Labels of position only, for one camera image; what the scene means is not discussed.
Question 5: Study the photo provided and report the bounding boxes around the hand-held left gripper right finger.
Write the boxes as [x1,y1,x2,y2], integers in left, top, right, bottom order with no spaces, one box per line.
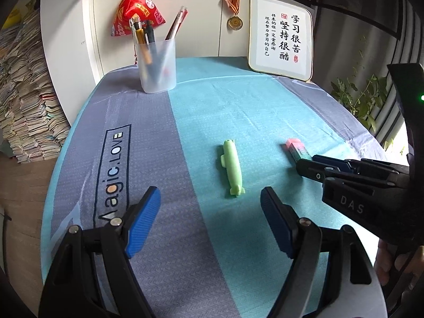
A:
[260,186,388,318]

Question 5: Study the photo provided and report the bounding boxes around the blue and grey tablecloth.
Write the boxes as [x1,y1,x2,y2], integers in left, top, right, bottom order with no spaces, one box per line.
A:
[41,56,391,318]

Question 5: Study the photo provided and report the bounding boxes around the pink and green eraser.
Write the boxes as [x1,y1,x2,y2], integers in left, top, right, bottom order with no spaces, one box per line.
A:
[285,138,314,165]

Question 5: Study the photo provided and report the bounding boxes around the framed calligraphy board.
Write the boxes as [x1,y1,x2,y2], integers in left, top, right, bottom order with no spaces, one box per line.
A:
[248,0,313,83]

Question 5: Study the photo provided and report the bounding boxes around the yellow pen with black cap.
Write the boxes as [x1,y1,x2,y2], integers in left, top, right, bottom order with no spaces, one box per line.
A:
[135,28,153,67]

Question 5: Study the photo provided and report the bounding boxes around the translucent plastic pen cup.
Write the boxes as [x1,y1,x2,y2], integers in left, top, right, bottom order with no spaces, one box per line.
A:
[134,38,177,94]

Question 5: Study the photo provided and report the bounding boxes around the gold medal with striped ribbon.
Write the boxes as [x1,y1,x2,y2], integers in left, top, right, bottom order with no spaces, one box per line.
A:
[222,0,244,31]

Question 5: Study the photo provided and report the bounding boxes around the person's right hand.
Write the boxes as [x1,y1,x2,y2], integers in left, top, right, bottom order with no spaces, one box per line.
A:
[374,239,399,286]

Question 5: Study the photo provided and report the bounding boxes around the green whale-shaped pen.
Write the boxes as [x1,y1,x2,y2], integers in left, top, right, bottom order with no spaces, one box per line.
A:
[219,139,246,198]

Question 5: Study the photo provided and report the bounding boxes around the red pyramid hanging ornament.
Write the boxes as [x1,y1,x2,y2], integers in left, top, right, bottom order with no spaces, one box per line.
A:
[110,0,166,71]

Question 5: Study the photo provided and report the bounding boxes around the green leafy plant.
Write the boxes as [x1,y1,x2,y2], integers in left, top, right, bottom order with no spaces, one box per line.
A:
[330,73,398,146]

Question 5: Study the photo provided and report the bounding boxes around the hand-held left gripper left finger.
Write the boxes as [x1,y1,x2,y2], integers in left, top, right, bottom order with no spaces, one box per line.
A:
[38,186,162,318]

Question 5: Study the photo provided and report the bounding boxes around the stack of books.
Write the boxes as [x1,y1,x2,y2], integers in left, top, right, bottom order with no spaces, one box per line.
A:
[0,10,72,164]

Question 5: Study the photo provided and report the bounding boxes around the silver pen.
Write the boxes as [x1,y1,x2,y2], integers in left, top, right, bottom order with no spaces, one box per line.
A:
[129,18,140,45]

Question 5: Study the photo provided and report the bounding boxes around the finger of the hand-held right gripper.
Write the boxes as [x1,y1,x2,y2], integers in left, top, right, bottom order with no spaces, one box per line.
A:
[296,158,352,184]
[312,154,364,170]

